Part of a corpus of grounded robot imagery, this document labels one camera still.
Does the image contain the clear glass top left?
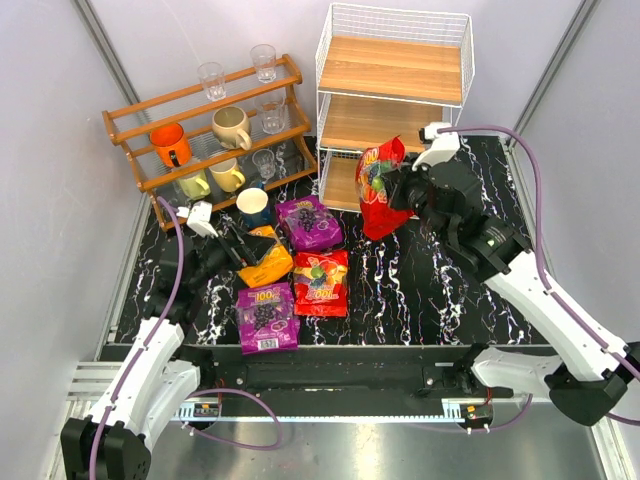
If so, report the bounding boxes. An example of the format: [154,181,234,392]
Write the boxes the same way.
[197,62,226,102]

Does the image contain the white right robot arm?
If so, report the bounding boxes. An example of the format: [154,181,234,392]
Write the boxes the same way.
[391,161,639,426]

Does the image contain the blue mug white inside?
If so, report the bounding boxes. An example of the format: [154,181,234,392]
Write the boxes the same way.
[236,187,272,229]

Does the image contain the wooden cup rack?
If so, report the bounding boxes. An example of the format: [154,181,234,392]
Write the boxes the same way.
[102,53,319,232]

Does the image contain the clear glass top right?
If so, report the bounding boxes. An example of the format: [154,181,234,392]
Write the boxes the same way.
[250,44,277,83]

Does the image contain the purple candy bag back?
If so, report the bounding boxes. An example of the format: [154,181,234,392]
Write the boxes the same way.
[275,195,343,252]

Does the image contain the pale green mug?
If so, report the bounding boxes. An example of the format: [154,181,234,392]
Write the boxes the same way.
[177,171,211,201]

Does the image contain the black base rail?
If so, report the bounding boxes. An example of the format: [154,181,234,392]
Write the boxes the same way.
[97,342,514,401]

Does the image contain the white wire wooden shelf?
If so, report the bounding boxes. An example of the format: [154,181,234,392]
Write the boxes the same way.
[315,2,475,211]

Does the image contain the purple candy bag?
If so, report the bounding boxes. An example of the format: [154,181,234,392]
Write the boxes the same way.
[275,195,343,252]
[236,282,300,355]

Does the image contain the beige round mug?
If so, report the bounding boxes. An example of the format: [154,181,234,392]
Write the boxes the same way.
[212,106,252,151]

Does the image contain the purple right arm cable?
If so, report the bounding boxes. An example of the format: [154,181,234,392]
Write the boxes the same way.
[414,124,640,434]

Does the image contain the clear glass shelf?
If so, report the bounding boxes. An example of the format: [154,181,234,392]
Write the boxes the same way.
[254,90,285,135]
[252,149,276,182]

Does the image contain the purple candy bag front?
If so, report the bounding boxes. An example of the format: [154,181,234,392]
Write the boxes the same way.
[236,282,300,355]

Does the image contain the orange candy bag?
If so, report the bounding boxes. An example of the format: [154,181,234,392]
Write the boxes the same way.
[238,225,293,288]

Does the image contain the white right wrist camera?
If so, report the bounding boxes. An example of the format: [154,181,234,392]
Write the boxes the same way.
[412,122,460,171]

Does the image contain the clear glass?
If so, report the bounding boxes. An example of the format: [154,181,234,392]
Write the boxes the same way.
[197,62,226,102]
[250,44,277,83]

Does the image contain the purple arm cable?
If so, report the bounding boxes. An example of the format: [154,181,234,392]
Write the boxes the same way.
[414,124,640,434]
[87,195,284,480]

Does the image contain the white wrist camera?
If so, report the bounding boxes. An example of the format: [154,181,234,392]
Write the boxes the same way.
[177,200,219,238]
[412,122,460,171]

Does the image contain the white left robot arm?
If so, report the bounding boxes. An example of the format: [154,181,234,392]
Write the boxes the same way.
[60,198,279,479]

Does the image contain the yellow mug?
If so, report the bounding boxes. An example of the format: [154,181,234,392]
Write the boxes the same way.
[209,158,246,193]

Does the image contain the clear glass bottom shelf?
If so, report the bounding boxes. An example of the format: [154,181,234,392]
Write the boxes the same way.
[252,149,276,182]

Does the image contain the clear glass middle shelf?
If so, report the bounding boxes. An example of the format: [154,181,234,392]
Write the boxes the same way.
[254,90,285,135]

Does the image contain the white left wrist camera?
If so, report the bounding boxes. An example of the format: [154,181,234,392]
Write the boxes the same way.
[177,200,219,238]

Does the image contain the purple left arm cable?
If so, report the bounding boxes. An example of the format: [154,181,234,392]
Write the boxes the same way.
[87,195,284,480]

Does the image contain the orange mug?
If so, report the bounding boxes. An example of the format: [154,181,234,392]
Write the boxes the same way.
[150,123,192,169]

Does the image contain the red candy bag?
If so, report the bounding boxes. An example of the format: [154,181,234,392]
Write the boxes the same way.
[293,250,348,317]
[355,136,413,241]

